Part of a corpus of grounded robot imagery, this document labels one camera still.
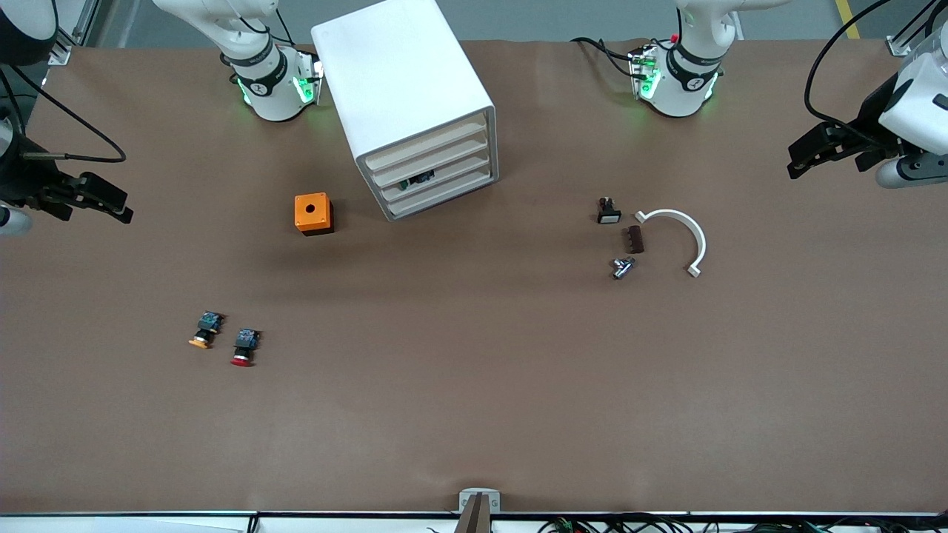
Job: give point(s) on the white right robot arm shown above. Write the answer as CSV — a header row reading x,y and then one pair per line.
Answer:
x,y
274,89

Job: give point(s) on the white semicircular clamp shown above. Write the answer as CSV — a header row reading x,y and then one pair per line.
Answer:
x,y
696,237

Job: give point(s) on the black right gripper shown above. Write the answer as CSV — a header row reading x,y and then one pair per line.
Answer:
x,y
16,176

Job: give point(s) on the red push button switch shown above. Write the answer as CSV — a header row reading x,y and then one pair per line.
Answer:
x,y
245,342

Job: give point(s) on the yellow push button switch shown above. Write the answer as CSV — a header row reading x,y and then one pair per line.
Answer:
x,y
207,326

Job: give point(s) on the dark brown cylinder part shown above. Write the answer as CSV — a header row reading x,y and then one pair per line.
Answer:
x,y
637,240

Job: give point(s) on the brown table cover sheet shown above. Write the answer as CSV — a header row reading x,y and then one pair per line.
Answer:
x,y
474,385

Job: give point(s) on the aluminium frame post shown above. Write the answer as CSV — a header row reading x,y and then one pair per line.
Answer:
x,y
907,37
74,33

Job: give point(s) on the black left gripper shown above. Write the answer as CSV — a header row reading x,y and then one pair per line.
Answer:
x,y
872,112

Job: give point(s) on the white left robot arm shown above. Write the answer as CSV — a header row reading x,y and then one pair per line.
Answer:
x,y
681,81

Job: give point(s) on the black square white-faced button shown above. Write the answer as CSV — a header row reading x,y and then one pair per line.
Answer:
x,y
609,213

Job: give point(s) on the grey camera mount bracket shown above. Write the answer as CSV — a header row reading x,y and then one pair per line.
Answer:
x,y
495,503

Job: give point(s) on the green push button switch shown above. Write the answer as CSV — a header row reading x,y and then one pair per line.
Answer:
x,y
418,180

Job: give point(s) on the orange button enclosure box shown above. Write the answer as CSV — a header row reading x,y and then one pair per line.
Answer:
x,y
311,211

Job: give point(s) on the chrome metal fitting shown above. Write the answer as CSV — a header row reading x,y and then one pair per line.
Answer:
x,y
622,268

